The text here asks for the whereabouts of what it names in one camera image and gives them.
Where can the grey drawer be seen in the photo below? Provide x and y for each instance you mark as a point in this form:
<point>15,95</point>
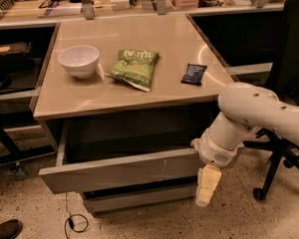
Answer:
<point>140,195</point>
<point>95,155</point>

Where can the black office chair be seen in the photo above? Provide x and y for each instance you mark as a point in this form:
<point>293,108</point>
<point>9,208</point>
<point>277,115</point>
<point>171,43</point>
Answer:
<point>284,81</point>

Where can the long background workbench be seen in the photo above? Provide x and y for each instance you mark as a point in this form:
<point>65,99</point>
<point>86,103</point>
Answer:
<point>145,25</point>

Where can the dark blue snack packet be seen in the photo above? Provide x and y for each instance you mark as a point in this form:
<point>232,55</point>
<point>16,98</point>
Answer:
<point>193,74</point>

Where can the green chip bag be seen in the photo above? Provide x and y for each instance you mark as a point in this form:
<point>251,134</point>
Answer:
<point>135,67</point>

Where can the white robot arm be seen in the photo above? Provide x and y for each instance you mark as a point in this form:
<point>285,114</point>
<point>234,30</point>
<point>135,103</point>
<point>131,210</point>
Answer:
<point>255,118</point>

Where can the beige top drawer cabinet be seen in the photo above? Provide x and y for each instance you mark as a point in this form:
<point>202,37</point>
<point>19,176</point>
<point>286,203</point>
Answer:
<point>122,99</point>

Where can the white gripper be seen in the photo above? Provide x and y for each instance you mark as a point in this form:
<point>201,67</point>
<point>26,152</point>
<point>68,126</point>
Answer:
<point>213,151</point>

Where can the grey bottom drawer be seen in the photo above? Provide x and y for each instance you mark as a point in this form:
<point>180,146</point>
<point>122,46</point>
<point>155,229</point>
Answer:
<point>140,195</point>

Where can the black table leg frame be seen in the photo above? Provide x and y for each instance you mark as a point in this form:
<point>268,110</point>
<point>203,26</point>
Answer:
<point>13,159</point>

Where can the brown shoe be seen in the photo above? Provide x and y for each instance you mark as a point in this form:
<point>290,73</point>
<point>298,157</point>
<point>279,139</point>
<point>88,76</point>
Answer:
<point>10,229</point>

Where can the grey top drawer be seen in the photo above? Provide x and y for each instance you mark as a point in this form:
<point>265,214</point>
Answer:
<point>95,155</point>

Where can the white bowl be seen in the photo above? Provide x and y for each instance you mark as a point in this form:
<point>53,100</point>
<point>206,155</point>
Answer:
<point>80,61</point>

